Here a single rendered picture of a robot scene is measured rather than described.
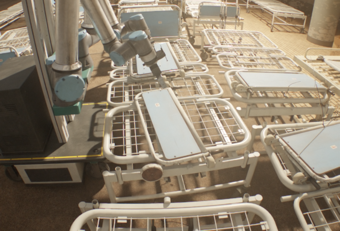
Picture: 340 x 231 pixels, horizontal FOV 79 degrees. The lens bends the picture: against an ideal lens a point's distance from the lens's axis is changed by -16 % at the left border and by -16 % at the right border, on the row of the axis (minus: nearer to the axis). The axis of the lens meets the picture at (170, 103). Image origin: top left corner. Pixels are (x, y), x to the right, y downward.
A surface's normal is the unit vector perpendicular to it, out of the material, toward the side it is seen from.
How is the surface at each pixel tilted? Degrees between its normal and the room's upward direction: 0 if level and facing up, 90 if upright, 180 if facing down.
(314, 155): 5
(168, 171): 90
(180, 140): 1
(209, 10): 90
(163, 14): 90
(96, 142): 0
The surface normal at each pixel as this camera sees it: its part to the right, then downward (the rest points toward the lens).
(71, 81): 0.52, 0.54
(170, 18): 0.16, 0.54
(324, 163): -0.02, -0.88
